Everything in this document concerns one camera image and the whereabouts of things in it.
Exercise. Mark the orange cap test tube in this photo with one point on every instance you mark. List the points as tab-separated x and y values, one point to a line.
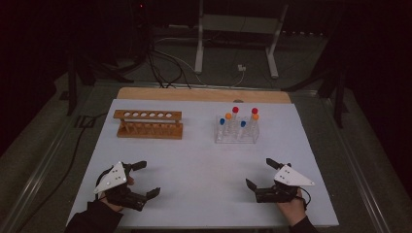
228	116
255	117

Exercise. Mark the black metal stand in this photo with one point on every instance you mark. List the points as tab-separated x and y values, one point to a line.
72	90
339	103

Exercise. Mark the blue cap test tube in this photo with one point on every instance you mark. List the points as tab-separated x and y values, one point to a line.
243	123
222	121

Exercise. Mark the wooden test tube rack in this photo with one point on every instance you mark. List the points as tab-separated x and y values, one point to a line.
149	132

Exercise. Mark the clear plastic test tube rack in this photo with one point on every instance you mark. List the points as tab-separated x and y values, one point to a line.
236	137

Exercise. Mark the person's right hand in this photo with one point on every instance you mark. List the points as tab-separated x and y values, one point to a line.
293	210

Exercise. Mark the metal floor rail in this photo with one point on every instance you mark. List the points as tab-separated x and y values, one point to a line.
356	181
42	168

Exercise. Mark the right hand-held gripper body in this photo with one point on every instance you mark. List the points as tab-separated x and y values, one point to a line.
291	177

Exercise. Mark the white plug adapter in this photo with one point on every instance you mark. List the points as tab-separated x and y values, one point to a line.
241	68

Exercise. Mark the person's left hand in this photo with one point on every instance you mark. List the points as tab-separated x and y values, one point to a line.
111	205

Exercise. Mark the dark device with red light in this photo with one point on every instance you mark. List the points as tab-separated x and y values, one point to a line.
141	6

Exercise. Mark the white table sheet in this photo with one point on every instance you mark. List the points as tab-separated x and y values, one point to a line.
200	168

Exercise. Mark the white metal stand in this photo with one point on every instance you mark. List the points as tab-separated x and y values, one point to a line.
198	48

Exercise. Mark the red cap test tube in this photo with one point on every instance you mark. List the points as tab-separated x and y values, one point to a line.
255	110
235	109

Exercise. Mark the small grey round disc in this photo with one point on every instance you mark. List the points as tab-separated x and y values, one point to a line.
238	101

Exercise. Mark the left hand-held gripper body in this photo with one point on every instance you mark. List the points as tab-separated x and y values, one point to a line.
111	179

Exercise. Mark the black power strip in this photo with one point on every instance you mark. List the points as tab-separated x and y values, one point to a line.
301	33

